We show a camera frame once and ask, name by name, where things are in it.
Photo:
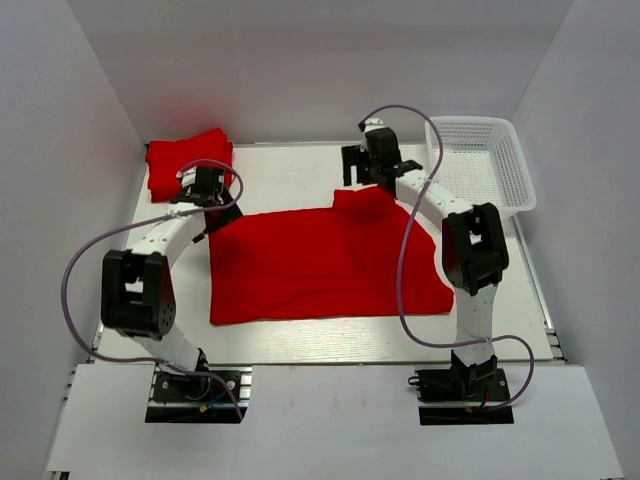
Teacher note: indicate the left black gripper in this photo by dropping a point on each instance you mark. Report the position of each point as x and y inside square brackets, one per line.
[228, 214]

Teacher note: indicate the folded red t shirt stack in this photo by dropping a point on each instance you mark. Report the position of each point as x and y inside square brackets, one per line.
[166, 158]

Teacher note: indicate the white plastic basket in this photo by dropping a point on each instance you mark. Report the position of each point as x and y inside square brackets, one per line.
[480, 160]

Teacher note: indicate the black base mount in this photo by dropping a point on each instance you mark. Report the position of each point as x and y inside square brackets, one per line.
[443, 402]
[179, 399]

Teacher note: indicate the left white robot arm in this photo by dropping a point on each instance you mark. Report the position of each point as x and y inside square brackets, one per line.
[137, 293]

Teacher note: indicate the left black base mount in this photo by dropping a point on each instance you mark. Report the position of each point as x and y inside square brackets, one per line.
[179, 399]

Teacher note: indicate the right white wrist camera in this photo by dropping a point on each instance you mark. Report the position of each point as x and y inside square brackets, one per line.
[371, 124]

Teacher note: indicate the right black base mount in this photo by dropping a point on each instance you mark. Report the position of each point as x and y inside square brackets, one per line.
[443, 402]

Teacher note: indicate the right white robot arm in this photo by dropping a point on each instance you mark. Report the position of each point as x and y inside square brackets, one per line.
[474, 257]

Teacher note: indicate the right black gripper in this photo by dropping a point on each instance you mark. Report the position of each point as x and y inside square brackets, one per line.
[354, 155]

